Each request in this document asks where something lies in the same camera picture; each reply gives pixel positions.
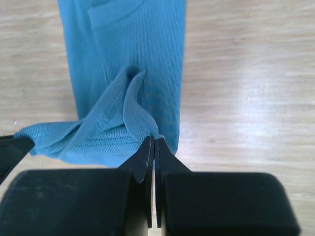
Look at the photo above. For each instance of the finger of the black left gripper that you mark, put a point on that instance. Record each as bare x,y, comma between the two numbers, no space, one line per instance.
12,151

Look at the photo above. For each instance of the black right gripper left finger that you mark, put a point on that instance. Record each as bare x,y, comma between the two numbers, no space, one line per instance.
81,202

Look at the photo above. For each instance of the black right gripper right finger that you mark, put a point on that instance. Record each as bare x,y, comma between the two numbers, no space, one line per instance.
219,203

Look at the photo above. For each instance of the blue tank top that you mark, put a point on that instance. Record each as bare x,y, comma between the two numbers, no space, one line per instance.
125,62

